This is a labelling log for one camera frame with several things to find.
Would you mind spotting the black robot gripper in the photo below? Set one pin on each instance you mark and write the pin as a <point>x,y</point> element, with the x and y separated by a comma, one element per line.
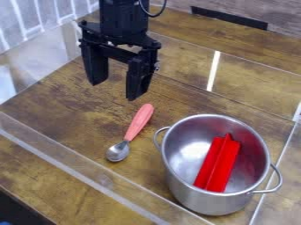
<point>123,26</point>

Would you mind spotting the silver metal pot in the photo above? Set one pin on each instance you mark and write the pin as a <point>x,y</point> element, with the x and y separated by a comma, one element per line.
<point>183,144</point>

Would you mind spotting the red plastic block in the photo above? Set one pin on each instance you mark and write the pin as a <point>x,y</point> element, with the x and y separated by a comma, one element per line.
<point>218,164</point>

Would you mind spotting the white tape strip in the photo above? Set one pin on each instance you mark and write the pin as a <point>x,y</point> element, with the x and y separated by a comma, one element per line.
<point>213,70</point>

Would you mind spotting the clear acrylic front barrier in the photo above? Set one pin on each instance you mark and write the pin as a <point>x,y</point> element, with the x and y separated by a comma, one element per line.
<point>134,196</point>

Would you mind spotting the black strip on wall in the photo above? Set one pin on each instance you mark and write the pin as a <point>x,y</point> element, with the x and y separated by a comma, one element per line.
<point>229,18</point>

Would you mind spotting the spoon with pink handle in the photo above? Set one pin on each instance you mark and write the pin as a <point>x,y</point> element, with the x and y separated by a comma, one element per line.
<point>118,151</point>

